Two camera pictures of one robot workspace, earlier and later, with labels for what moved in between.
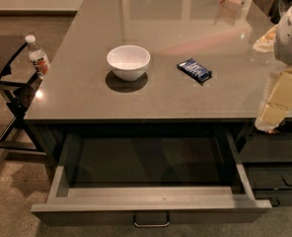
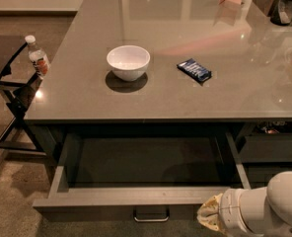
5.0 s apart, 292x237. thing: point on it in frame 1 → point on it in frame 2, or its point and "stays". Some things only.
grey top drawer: x=150 y=180 stays
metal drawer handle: x=152 y=225 → x=152 y=220
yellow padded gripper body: x=291 y=39 → x=230 y=209
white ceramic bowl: x=128 y=62 stays
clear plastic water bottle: x=37 y=56 stays
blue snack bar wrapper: x=195 y=70 stays
